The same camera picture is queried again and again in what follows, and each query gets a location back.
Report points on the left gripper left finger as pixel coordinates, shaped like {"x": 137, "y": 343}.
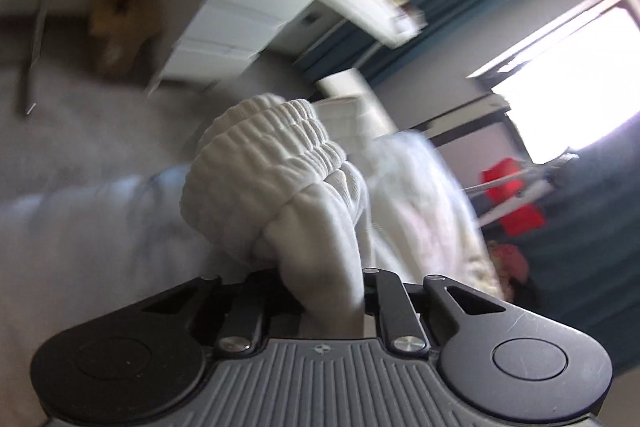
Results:
{"x": 255, "y": 310}

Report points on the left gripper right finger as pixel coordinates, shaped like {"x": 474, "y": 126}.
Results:
{"x": 387, "y": 301}

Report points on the cream white striped garment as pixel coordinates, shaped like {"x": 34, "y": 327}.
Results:
{"x": 313, "y": 191}

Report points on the pile of mixed clothes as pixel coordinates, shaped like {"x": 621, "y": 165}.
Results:
{"x": 513, "y": 273}

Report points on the red garment on hanger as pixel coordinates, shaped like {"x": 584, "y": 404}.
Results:
{"x": 526, "y": 218}

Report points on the teal curtain right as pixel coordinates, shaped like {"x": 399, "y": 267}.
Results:
{"x": 584, "y": 261}

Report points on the pastel multicolour bed sheet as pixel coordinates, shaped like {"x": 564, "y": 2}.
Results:
{"x": 90, "y": 189}

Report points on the white desk with drawers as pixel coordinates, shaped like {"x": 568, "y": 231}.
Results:
{"x": 209, "y": 41}

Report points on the brown cardboard box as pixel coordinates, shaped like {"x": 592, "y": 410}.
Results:
{"x": 120, "y": 28}

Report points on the garment steamer pole with hose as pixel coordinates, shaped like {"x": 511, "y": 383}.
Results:
{"x": 534, "y": 182}

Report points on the dark wooden chair frame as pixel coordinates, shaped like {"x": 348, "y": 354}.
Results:
{"x": 464, "y": 119}

